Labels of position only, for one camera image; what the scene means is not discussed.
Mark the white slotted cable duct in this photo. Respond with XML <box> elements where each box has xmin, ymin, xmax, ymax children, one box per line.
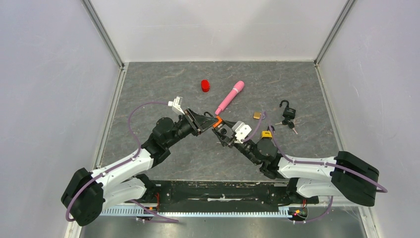
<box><xmin>100</xmin><ymin>205</ymin><xmax>308</xmax><ymax>218</ymax></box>

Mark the small brass padlock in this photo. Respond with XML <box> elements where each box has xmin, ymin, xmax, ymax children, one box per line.
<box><xmin>253</xmin><ymin>112</ymin><xmax>264</xmax><ymax>120</ymax></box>

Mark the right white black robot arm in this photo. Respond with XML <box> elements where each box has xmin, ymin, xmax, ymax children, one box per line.
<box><xmin>212</xmin><ymin>125</ymin><xmax>379</xmax><ymax>207</ymax></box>

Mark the red plastic cap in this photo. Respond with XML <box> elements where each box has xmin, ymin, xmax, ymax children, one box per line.
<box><xmin>201</xmin><ymin>79</ymin><xmax>210</xmax><ymax>93</ymax></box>

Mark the yellow black padlock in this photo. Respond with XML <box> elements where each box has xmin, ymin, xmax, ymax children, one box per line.
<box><xmin>261</xmin><ymin>125</ymin><xmax>275</xmax><ymax>140</ymax></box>

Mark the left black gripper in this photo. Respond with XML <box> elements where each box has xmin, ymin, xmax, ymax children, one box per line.
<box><xmin>165</xmin><ymin>107</ymin><xmax>219</xmax><ymax>148</ymax></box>

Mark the black Kaijing padlock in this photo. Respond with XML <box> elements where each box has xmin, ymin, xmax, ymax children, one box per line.
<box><xmin>279</xmin><ymin>100</ymin><xmax>296</xmax><ymax>120</ymax></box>

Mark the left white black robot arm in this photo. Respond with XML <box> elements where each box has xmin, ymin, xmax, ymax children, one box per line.
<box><xmin>61</xmin><ymin>109</ymin><xmax>218</xmax><ymax>226</ymax></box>

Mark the black-head key set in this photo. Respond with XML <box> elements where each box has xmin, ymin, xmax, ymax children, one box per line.
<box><xmin>276</xmin><ymin>119</ymin><xmax>298</xmax><ymax>134</ymax></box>

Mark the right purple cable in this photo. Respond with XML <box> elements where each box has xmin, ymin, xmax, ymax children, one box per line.
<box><xmin>243</xmin><ymin>111</ymin><xmax>388</xmax><ymax>224</ymax></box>

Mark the pink cylindrical wand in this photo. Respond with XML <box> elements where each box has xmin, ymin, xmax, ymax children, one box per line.
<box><xmin>215</xmin><ymin>81</ymin><xmax>245</xmax><ymax>116</ymax></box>

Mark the orange black padlock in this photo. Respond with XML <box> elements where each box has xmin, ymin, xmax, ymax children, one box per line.
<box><xmin>204</xmin><ymin>111</ymin><xmax>222</xmax><ymax>128</ymax></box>

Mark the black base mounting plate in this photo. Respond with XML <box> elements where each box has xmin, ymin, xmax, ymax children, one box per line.
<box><xmin>137</xmin><ymin>180</ymin><xmax>319</xmax><ymax>205</ymax></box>

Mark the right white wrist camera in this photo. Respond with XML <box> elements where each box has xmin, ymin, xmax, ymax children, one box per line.
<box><xmin>232</xmin><ymin>121</ymin><xmax>252</xmax><ymax>143</ymax></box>

